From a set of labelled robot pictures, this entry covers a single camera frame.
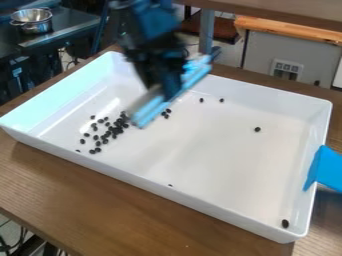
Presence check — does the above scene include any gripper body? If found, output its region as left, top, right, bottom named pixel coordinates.
left=120, top=35, right=190, bottom=98

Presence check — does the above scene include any blue sweeping tool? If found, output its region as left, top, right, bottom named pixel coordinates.
left=126, top=46, right=224, bottom=130

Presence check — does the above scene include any pile of black bits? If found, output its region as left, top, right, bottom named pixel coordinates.
left=73, top=108, right=174, bottom=156

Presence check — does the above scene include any black table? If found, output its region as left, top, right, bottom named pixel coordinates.
left=0, top=5, right=103, bottom=101

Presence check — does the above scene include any white tray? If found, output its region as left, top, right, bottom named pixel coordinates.
left=0, top=50, right=334, bottom=245

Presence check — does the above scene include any silver pot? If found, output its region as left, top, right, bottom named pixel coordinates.
left=8, top=7, right=55, bottom=35

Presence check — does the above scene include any grey cabinet with wooden top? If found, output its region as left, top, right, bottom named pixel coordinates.
left=232, top=14, right=342, bottom=90

